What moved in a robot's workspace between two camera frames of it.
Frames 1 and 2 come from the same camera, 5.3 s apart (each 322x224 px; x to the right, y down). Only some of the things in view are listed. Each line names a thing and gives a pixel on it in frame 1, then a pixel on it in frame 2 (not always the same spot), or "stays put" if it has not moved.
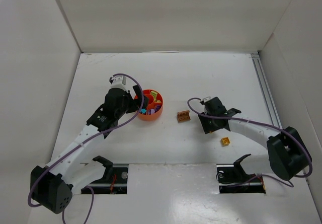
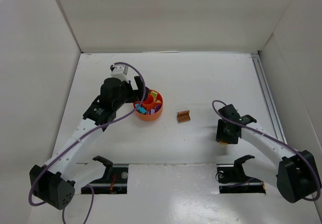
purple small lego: x=158 y=107 stays put
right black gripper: x=209 y=124 → x=224 y=137
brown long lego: x=183 y=117 stays put
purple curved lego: x=151 y=112 stays put
